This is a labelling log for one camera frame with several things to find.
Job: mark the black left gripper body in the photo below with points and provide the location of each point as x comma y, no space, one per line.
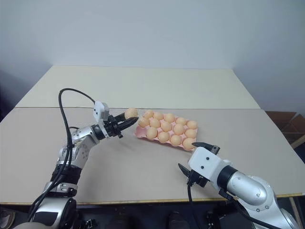
112,127

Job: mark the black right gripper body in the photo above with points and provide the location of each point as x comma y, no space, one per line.
197,180

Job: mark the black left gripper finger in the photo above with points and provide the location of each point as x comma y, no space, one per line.
127,124
120,117

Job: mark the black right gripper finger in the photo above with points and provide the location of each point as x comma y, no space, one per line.
203,145
185,170

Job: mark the beige egg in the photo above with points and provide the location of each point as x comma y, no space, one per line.
155,123
151,132
165,126
175,140
149,114
190,133
131,113
163,137
144,122
181,121
158,116
191,124
188,143
178,129
169,117

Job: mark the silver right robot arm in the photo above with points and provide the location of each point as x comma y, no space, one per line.
250,190

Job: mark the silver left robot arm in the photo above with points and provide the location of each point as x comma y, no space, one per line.
81,148

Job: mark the pink egg tray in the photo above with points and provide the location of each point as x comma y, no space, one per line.
140,130

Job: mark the dark rounded shape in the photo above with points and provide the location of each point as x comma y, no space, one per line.
175,219
209,218

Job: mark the brown cardboard box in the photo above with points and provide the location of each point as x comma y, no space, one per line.
283,119

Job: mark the brown rounded shape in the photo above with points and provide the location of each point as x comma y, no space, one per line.
7,218

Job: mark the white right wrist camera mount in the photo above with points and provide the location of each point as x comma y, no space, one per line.
205,162

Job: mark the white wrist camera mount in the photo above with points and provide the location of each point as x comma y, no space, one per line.
98,111
205,162

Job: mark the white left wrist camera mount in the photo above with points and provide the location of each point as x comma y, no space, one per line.
98,111

